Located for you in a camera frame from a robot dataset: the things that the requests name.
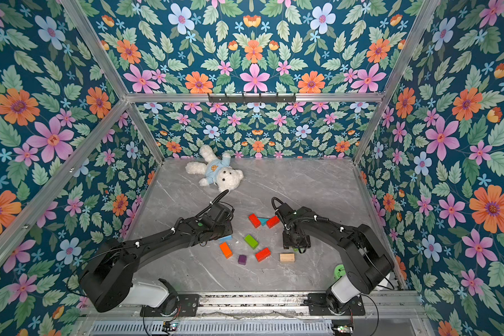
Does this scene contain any right small circuit board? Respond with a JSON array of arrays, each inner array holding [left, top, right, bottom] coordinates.
[[332, 321, 354, 336]]

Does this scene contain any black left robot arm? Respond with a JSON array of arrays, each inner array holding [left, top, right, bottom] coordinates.
[[78, 190, 235, 315]]

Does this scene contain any green block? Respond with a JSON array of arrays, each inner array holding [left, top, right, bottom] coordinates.
[[244, 235, 259, 250]]

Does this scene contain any natural wood block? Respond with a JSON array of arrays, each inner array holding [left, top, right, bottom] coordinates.
[[279, 253, 295, 263]]

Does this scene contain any light blue block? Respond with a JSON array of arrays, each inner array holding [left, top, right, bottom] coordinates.
[[218, 235, 232, 243]]

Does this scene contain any orange block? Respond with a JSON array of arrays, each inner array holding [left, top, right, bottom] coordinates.
[[219, 242, 233, 259]]

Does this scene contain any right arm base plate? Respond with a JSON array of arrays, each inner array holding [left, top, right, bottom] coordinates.
[[303, 293, 365, 316]]

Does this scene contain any black hook rail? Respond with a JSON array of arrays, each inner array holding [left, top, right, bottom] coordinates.
[[207, 93, 297, 104]]

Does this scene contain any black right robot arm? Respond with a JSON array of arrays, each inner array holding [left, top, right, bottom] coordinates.
[[271, 197, 395, 314]]

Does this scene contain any purple cube block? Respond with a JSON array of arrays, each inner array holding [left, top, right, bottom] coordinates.
[[238, 255, 247, 265]]

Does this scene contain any white teddy bear blue shirt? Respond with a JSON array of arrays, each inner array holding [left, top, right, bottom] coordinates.
[[186, 145, 244, 193]]

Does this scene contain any aluminium front rail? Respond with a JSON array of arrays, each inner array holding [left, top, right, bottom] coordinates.
[[81, 290, 425, 321]]

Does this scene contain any left small circuit board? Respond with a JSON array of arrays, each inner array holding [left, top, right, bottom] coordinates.
[[162, 321, 179, 333]]

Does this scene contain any small circuit board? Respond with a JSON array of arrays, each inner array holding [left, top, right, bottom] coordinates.
[[332, 321, 354, 336], [162, 321, 179, 333]]

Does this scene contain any white vented cable duct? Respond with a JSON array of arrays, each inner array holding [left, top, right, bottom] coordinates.
[[89, 320, 334, 335]]

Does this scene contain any red block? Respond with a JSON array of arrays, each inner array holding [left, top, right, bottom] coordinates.
[[255, 248, 272, 263], [266, 216, 280, 228], [249, 214, 262, 228]]

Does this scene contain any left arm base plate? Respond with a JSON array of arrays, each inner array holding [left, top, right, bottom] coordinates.
[[140, 294, 200, 318]]

